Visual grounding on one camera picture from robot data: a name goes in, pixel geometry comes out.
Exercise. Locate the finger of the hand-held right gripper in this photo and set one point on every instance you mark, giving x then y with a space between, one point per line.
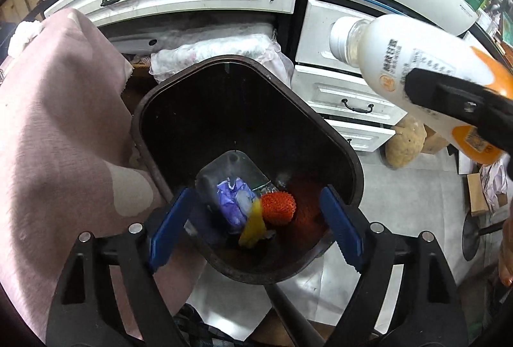
461 102

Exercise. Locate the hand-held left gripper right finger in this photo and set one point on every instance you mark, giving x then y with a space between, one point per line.
340 230

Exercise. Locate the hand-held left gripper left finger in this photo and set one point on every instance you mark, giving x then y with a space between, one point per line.
168 230

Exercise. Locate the purple plastic bag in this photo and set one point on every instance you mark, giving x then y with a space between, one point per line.
232 198

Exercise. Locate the yellow wrapper piece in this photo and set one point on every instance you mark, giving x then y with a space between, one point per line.
252 228

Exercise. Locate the clear plastic container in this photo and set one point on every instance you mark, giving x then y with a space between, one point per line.
228 166

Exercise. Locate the white orange drink bottle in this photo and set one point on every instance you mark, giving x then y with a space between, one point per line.
392 46

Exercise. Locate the dark brown waste bin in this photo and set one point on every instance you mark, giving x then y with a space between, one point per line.
240 110

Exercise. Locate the white tissue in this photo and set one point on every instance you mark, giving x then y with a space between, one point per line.
22 35

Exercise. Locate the brown sack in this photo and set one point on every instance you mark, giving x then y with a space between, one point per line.
404 142

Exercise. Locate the cardboard box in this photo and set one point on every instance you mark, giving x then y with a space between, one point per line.
477 194

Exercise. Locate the black stand base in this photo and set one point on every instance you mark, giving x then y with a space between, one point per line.
473 236

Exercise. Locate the pink polka dot tablecloth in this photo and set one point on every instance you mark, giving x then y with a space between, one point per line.
60 130

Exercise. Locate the plastic wrapped bundle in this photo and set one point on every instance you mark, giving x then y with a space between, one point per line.
216 50

